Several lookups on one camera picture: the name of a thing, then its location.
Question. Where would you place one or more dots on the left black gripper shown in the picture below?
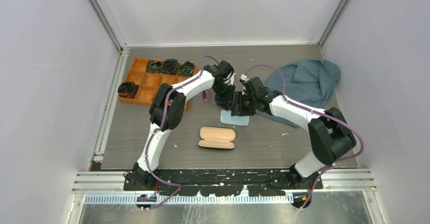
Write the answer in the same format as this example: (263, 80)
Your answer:
(226, 102)

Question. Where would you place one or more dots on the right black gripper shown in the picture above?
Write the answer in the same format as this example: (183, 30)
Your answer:
(239, 108)

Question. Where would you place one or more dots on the light blue cleaning cloth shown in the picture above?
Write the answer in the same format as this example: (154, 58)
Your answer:
(227, 118)

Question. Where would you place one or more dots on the purple sunglasses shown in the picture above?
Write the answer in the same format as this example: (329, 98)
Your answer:
(205, 95)

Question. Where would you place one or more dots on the black glasses case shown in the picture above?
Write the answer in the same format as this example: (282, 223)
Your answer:
(216, 138)

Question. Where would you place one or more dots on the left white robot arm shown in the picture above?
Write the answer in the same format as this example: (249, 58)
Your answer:
(167, 109)

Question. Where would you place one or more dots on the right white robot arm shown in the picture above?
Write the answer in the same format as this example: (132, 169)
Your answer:
(330, 139)

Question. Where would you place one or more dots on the green yellow rolled tie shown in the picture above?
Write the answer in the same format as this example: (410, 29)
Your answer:
(186, 69)

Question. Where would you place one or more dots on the dark brown rolled tie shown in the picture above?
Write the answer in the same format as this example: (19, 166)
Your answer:
(170, 66)

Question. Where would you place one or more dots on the dark teal cloth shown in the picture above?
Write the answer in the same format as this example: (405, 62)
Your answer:
(308, 81)

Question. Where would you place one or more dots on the orange compartment tray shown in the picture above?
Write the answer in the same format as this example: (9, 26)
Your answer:
(149, 83)

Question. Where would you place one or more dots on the dark green rolled tie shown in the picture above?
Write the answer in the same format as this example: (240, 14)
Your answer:
(153, 66)

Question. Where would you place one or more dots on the black orange rolled tie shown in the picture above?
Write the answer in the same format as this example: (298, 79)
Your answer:
(128, 90)

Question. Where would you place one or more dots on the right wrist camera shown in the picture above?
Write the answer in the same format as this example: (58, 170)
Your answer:
(243, 78)

